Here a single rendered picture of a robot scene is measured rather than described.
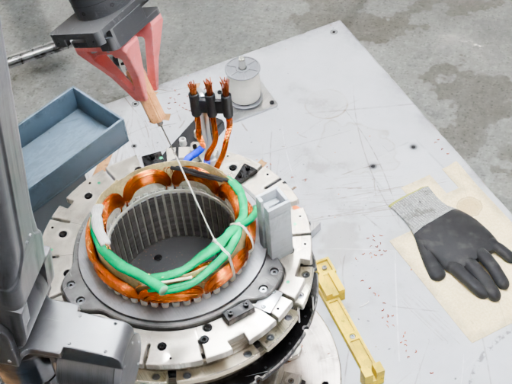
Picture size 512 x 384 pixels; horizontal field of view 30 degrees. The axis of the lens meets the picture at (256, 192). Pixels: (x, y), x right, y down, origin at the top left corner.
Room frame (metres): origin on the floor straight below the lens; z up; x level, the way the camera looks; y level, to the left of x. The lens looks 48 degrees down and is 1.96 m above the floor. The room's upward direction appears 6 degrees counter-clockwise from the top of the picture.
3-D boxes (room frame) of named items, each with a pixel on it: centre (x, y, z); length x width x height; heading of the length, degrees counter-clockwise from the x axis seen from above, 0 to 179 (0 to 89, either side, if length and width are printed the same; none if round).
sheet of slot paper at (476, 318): (0.90, -0.31, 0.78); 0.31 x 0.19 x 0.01; 21
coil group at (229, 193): (0.73, 0.03, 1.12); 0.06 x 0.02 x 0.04; 28
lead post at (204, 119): (0.83, 0.06, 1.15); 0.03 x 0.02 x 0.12; 20
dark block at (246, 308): (0.59, 0.03, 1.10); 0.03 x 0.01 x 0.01; 117
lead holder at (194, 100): (0.81, 0.04, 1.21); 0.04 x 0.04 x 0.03; 28
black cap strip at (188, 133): (1.16, 0.11, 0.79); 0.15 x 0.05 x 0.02; 144
